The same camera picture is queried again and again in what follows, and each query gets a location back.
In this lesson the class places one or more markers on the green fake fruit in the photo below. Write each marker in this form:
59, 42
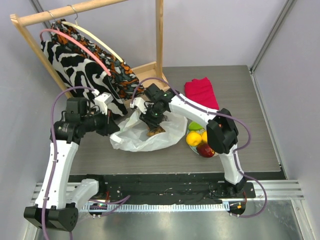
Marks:
193, 126

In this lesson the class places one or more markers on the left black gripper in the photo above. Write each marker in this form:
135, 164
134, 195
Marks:
109, 126

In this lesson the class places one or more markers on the yellow fake orange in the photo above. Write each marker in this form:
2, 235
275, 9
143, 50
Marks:
193, 138

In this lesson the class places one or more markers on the cream hanger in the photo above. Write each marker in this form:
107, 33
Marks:
91, 35

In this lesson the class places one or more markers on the dark red fake apple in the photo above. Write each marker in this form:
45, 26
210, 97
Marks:
204, 150

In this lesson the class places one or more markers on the orange patterned garment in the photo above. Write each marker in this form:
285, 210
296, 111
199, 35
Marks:
122, 75

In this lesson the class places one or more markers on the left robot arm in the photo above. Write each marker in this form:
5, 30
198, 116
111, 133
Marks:
54, 208

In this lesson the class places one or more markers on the white plastic bag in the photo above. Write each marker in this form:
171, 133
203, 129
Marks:
135, 136

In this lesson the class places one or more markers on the pink hanger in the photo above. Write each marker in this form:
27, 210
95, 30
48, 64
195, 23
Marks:
76, 43

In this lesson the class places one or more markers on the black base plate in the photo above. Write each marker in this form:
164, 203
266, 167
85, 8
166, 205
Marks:
214, 196

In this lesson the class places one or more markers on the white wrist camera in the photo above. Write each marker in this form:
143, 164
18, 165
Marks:
139, 103
102, 100

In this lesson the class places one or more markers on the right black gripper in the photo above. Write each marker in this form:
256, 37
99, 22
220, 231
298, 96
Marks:
152, 120

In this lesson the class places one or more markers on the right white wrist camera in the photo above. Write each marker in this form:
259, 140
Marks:
139, 103

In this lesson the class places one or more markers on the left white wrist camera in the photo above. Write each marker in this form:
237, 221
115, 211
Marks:
102, 100

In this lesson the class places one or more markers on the red cloth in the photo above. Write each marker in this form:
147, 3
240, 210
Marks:
201, 91

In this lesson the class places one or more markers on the wooden clothes rack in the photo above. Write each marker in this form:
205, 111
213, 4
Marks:
147, 74

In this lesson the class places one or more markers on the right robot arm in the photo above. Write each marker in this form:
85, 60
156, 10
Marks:
222, 132

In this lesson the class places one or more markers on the aluminium rail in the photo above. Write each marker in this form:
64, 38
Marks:
275, 189

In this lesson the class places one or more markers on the brown fake fruit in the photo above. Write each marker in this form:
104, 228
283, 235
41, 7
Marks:
155, 131

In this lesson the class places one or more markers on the white slotted cable duct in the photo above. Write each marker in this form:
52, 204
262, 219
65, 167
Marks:
140, 208

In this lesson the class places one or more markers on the black white zebra garment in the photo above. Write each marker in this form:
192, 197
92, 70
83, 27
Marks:
76, 70

